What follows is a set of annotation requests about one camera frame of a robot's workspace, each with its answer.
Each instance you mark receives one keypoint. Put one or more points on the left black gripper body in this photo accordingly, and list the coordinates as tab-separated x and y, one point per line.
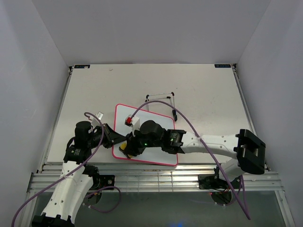
94	140

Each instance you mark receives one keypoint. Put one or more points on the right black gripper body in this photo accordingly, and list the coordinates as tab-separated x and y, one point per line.
140	138

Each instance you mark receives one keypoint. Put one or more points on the yellow bone-shaped eraser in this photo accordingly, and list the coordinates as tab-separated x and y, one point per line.
122	149

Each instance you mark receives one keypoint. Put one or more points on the pink framed whiteboard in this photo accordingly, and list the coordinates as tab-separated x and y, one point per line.
150	155

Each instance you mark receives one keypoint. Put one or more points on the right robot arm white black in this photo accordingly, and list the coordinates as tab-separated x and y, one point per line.
245	150

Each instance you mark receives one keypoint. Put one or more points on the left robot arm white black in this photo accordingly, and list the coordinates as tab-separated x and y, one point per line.
77	178

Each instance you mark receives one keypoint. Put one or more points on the left blue corner label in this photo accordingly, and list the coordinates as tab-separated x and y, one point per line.
81	66

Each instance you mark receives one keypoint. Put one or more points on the blue corner label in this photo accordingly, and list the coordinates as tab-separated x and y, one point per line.
222	66
81	66

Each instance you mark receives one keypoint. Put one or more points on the right blue corner label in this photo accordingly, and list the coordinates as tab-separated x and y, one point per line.
222	66

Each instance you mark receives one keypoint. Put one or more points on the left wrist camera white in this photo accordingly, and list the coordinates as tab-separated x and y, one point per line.
96	119

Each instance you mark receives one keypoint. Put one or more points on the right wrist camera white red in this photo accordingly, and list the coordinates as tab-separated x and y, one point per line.
133	122

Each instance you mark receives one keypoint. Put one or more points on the wire whiteboard stand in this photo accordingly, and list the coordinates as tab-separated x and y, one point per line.
168	97

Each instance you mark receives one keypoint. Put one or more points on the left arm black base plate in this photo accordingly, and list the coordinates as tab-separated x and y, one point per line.
106	182

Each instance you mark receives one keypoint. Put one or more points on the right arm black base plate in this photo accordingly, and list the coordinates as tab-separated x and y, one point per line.
212	182

